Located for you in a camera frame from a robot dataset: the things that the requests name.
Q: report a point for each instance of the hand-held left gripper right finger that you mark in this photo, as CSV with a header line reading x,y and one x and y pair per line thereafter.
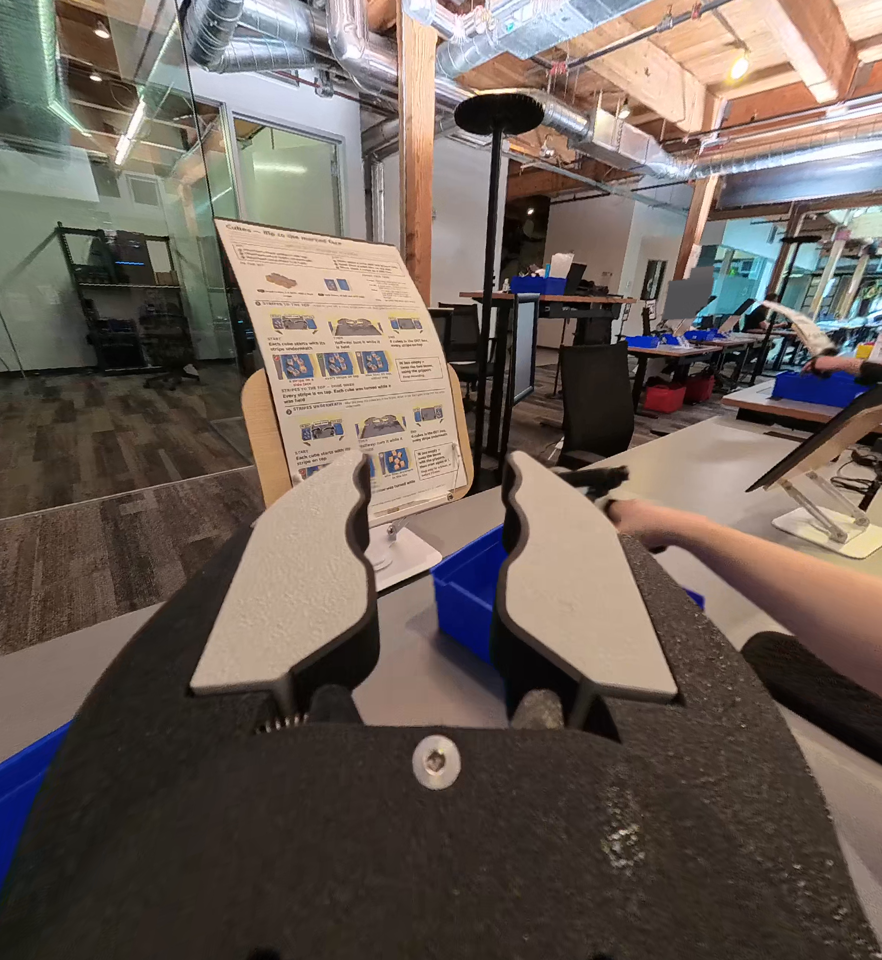
x,y
576,600

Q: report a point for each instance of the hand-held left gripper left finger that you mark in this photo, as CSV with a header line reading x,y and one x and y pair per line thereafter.
x,y
291,592

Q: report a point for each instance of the person's right forearm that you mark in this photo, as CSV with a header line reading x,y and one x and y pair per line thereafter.
x,y
823,600

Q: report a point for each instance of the person's right hand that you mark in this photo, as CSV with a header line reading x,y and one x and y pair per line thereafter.
x,y
647,525

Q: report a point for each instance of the black chair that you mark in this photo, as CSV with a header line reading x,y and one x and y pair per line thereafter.
x,y
597,397

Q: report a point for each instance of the red box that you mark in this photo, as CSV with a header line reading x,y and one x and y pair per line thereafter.
x,y
664,397
700,388

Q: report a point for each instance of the grey panel screen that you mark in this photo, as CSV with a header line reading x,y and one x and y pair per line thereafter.
x,y
523,352

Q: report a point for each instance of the wooden desk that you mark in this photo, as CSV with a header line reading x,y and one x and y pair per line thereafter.
x,y
553,300
756,412
673,352

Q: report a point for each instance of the black pole stand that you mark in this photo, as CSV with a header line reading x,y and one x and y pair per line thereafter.
x,y
495,300

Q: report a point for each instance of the illustrated instruction sheet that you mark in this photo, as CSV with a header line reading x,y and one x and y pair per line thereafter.
x,y
336,337

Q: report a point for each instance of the black shelf rack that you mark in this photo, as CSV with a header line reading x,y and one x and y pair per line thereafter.
x,y
122,300

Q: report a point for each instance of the silver ceiling air duct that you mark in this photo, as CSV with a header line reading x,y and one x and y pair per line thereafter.
x,y
351,37

